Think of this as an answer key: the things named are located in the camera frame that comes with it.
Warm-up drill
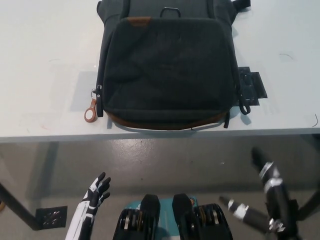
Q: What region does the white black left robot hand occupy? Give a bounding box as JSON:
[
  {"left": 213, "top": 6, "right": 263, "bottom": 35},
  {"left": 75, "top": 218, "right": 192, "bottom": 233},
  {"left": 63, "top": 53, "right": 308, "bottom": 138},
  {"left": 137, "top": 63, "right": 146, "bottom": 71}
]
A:
[{"left": 65, "top": 171, "right": 112, "bottom": 240}]

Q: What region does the black tape patch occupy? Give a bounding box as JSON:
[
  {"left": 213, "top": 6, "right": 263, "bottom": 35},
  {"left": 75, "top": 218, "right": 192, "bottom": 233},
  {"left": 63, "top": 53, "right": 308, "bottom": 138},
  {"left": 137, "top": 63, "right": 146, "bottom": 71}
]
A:
[{"left": 236, "top": 65, "right": 269, "bottom": 107}]

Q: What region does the brown leather key tag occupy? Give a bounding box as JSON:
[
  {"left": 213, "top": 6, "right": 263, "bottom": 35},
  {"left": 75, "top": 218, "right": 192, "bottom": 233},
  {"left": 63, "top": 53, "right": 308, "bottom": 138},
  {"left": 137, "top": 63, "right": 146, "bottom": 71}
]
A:
[{"left": 83, "top": 87, "right": 99, "bottom": 123}]

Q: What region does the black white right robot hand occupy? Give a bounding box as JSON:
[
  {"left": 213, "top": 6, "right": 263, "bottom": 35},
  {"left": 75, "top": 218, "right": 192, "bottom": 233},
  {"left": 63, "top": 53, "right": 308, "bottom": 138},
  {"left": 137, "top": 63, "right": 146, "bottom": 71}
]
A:
[{"left": 219, "top": 146, "right": 304, "bottom": 240}]

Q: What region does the dark grey backpack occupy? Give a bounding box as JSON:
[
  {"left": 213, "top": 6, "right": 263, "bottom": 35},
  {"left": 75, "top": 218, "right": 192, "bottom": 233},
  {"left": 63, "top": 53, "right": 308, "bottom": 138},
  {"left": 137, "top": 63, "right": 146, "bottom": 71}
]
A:
[{"left": 96, "top": 0, "right": 252, "bottom": 131}]

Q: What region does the black table leg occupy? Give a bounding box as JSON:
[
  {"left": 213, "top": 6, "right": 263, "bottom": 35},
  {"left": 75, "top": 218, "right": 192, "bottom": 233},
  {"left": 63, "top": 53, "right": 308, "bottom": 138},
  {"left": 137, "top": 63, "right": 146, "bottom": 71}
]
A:
[
  {"left": 0, "top": 181, "right": 42, "bottom": 231},
  {"left": 294, "top": 184, "right": 320, "bottom": 227}
]

